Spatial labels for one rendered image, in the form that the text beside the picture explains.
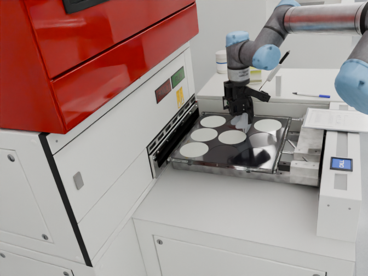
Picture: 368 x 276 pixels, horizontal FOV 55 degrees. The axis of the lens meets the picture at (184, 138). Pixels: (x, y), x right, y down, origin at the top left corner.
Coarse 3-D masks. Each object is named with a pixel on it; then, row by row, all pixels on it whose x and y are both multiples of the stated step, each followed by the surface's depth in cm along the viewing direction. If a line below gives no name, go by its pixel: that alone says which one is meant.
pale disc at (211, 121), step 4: (212, 116) 145; (216, 116) 144; (204, 120) 142; (208, 120) 142; (212, 120) 141; (216, 120) 141; (220, 120) 140; (224, 120) 140; (204, 124) 139; (208, 124) 139; (212, 124) 138; (216, 124) 138; (220, 124) 137
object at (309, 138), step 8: (304, 128) 131; (304, 136) 126; (312, 136) 125; (320, 136) 124; (304, 144) 121; (312, 144) 121; (320, 144) 120; (296, 160) 113; (304, 160) 113; (296, 176) 107; (304, 176) 106; (312, 176) 105; (304, 184) 107; (312, 184) 106
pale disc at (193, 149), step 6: (186, 144) 127; (192, 144) 127; (198, 144) 126; (204, 144) 126; (180, 150) 124; (186, 150) 124; (192, 150) 123; (198, 150) 123; (204, 150) 122; (186, 156) 120; (192, 156) 120; (198, 156) 119
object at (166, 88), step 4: (168, 80) 124; (164, 84) 121; (168, 84) 124; (160, 88) 119; (164, 88) 122; (168, 88) 124; (156, 92) 116; (160, 92) 119; (164, 92) 122; (168, 92) 125; (160, 96) 119
